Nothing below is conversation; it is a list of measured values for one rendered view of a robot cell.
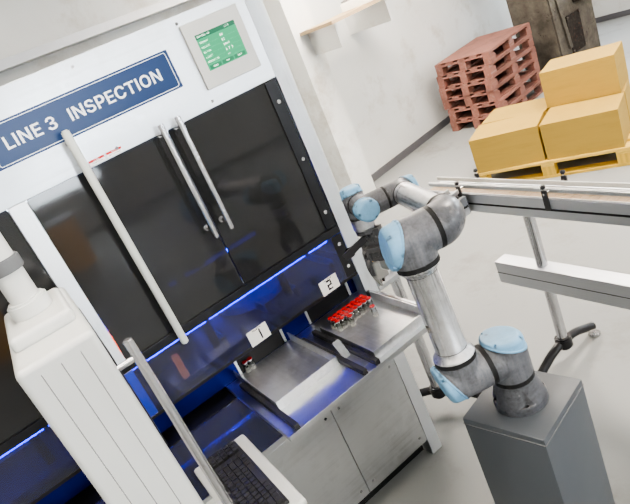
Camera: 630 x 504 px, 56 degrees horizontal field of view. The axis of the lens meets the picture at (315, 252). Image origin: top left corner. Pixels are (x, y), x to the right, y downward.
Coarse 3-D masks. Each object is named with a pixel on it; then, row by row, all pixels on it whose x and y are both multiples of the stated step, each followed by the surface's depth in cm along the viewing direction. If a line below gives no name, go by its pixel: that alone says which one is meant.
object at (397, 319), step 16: (384, 304) 227; (400, 304) 219; (368, 320) 221; (384, 320) 217; (400, 320) 212; (416, 320) 204; (336, 336) 215; (352, 336) 216; (368, 336) 211; (384, 336) 207; (400, 336) 201; (368, 352) 199; (384, 352) 198
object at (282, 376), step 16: (272, 352) 228; (288, 352) 223; (304, 352) 219; (320, 352) 211; (256, 368) 222; (272, 368) 218; (288, 368) 213; (304, 368) 209; (320, 368) 199; (256, 384) 212; (272, 384) 208; (288, 384) 204; (304, 384) 197; (272, 400) 194; (288, 400) 194
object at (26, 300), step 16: (0, 240) 138; (0, 256) 138; (16, 256) 140; (0, 272) 138; (16, 272) 140; (0, 288) 140; (16, 288) 140; (32, 288) 143; (16, 304) 142; (32, 304) 141; (48, 304) 145; (16, 320) 142
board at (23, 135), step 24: (120, 72) 178; (144, 72) 181; (168, 72) 185; (72, 96) 172; (96, 96) 175; (120, 96) 179; (144, 96) 182; (24, 120) 166; (48, 120) 169; (72, 120) 172; (96, 120) 176; (0, 144) 164; (24, 144) 167; (48, 144) 170; (0, 168) 164
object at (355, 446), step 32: (384, 384) 250; (352, 416) 243; (384, 416) 252; (416, 416) 262; (288, 448) 228; (320, 448) 236; (352, 448) 245; (384, 448) 255; (416, 448) 265; (288, 480) 230; (320, 480) 239; (352, 480) 247
